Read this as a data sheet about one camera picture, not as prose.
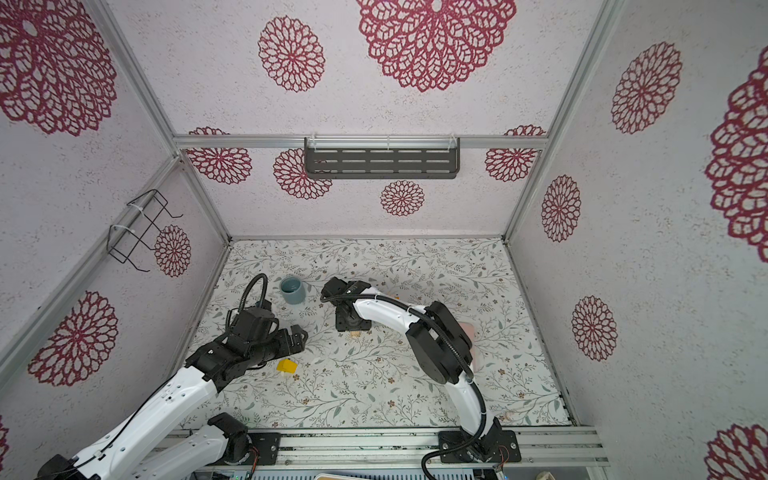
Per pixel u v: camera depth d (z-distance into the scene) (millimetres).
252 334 586
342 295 697
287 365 866
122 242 729
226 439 621
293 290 985
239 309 600
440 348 521
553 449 747
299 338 713
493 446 638
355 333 931
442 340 532
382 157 929
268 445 735
